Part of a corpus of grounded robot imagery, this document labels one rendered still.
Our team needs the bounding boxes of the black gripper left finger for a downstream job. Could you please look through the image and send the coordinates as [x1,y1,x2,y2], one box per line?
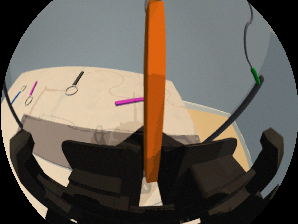
[61,125,144,206]

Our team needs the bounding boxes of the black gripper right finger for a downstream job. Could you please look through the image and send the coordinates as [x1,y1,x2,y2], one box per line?
[157,132,238,205]

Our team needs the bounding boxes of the orange handle with grey tip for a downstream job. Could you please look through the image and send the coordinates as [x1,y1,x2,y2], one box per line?
[142,0,166,183]

